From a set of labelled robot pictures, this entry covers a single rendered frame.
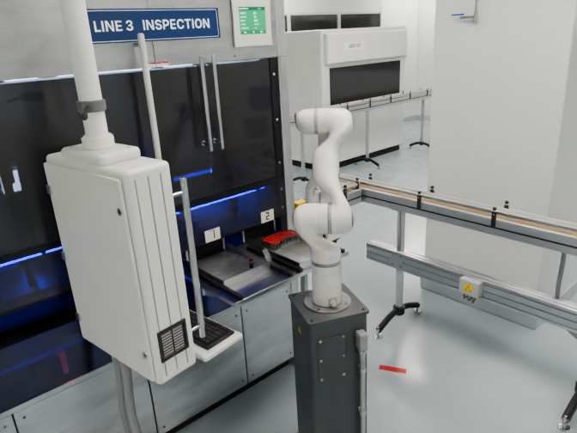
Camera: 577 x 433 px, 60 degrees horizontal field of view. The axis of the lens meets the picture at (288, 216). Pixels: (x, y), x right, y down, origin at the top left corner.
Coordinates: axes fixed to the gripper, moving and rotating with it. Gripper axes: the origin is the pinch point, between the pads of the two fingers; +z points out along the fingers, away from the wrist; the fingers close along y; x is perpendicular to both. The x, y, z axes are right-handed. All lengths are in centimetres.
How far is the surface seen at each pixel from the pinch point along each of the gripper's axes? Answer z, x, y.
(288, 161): -35, -39, -9
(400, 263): 44, -21, -85
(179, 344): 1, 15, 92
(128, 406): 38, -15, 103
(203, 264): 4, -41, 47
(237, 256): 4.0, -35.4, 30.4
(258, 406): 92, -30, 30
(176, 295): -17, 15, 91
